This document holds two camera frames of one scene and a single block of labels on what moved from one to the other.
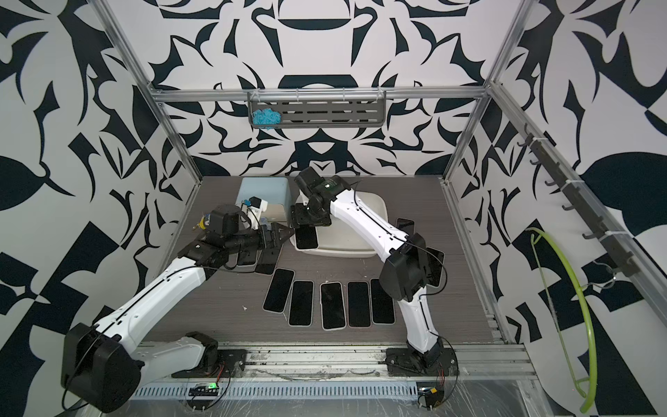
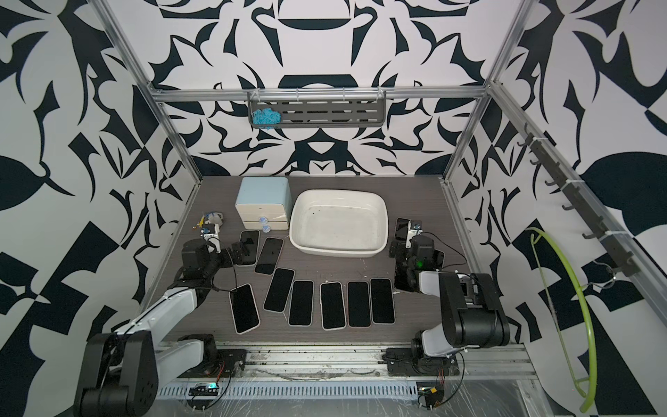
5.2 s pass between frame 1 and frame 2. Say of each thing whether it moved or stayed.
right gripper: moved
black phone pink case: stayed
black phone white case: stayed
